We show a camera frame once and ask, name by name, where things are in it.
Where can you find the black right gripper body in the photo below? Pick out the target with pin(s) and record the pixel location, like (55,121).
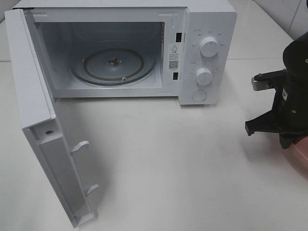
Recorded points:
(291,103)

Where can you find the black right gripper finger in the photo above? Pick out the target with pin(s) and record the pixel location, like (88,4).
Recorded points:
(267,122)

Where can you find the pink round plate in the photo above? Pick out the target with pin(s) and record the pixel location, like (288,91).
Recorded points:
(299,151)

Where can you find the round white door button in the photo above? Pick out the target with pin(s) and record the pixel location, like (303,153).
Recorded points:
(199,96)

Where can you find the white microwave door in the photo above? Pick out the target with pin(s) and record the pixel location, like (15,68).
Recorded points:
(40,120)

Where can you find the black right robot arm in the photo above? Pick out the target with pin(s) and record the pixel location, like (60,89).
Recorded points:
(295,57)

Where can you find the lower white microwave knob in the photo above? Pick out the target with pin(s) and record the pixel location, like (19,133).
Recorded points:
(203,76)

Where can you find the white microwave knob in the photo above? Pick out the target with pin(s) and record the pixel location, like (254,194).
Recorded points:
(209,46)
(203,76)

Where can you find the upper white microwave knob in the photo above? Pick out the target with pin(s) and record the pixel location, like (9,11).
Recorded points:
(209,46)

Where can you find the white microwave oven body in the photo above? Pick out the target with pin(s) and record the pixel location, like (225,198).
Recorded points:
(68,25)

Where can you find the white warning label sticker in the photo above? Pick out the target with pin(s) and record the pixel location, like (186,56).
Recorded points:
(173,57)

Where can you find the glass microwave turntable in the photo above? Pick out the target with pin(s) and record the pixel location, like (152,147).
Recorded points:
(114,62)

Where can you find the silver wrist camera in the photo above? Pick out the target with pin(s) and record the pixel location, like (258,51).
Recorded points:
(259,85)

